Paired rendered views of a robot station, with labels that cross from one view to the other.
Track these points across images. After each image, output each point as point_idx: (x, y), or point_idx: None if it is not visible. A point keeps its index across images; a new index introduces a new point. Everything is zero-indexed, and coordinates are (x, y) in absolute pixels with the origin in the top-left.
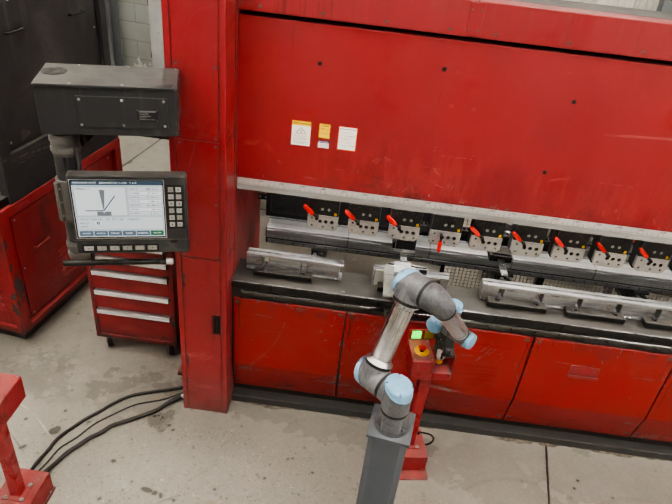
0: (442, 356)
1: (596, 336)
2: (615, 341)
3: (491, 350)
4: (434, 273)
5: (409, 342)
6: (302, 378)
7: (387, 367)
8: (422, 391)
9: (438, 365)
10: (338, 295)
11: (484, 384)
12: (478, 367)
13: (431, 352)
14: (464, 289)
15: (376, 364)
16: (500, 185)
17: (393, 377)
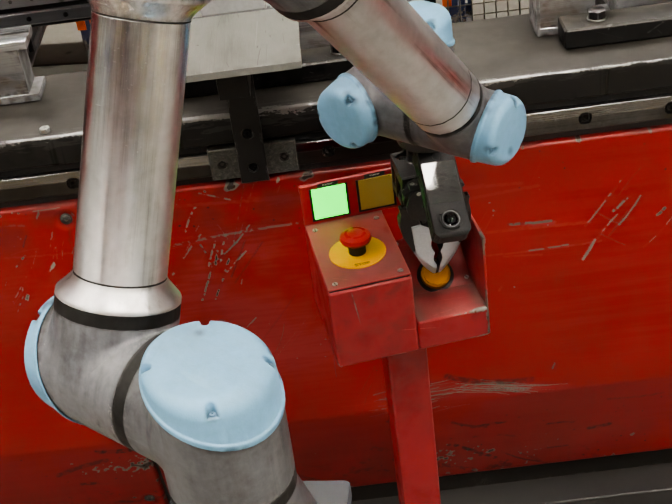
0: (440, 253)
1: None
2: None
3: (624, 206)
4: None
5: (310, 236)
6: (37, 477)
7: (147, 307)
8: (412, 405)
9: (437, 292)
10: (29, 144)
11: (634, 336)
12: (597, 281)
13: (395, 248)
14: (480, 24)
15: (92, 305)
16: None
17: (176, 341)
